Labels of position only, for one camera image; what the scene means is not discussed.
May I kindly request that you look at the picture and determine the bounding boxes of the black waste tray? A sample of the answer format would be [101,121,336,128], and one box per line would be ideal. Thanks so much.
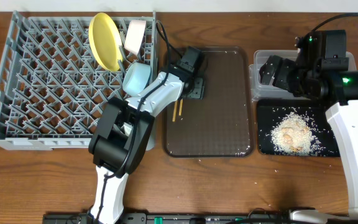
[257,99,339,157]

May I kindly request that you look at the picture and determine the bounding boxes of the grey plastic dishwasher rack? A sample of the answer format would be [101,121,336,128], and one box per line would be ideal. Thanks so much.
[0,12,158,151]

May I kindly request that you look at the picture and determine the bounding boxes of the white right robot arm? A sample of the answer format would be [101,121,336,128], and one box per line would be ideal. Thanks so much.
[250,30,358,223]

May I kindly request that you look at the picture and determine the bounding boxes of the dark brown serving tray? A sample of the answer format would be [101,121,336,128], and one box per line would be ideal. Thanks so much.
[162,47,255,158]

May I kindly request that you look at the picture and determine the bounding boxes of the clear plastic waste bin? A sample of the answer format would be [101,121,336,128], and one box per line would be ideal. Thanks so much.
[249,49,357,102]

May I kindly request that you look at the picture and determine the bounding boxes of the pile of rice waste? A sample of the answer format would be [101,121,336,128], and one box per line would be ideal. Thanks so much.
[268,107,326,156]

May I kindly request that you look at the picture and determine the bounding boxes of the yellow plate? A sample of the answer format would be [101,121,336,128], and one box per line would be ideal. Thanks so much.
[88,12,123,72]

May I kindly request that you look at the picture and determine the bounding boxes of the light blue bowl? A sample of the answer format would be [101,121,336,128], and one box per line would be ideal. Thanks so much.
[122,62,152,96]

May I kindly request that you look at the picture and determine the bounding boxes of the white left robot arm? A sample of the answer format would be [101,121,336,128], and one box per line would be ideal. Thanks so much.
[88,47,204,223]

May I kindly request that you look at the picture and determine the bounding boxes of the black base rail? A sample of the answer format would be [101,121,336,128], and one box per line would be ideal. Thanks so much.
[42,212,286,224]

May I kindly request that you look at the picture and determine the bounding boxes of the wooden chopstick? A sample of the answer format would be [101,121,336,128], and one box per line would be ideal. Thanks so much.
[172,100,178,122]
[178,99,183,116]

